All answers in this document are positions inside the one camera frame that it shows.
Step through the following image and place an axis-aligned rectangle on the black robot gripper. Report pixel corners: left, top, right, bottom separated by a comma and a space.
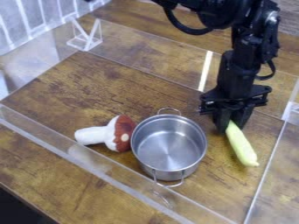
199, 85, 272, 134

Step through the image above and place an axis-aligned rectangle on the green handled metal spoon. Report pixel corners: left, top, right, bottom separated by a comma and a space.
225, 121, 259, 167

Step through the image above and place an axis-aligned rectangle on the stainless steel pot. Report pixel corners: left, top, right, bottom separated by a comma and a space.
131, 108, 208, 187

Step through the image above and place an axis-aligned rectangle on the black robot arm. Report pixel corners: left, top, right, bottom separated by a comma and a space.
152, 0, 280, 132

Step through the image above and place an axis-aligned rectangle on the plush brown white mushroom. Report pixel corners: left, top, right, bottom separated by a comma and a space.
75, 115, 136, 152

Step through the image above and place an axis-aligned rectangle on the clear acrylic front barrier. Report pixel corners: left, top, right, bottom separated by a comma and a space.
0, 104, 235, 224

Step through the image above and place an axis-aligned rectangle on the clear acrylic triangle stand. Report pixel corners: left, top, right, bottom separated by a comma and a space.
67, 19, 103, 52

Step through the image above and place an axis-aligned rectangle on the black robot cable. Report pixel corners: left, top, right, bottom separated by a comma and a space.
163, 5, 278, 81

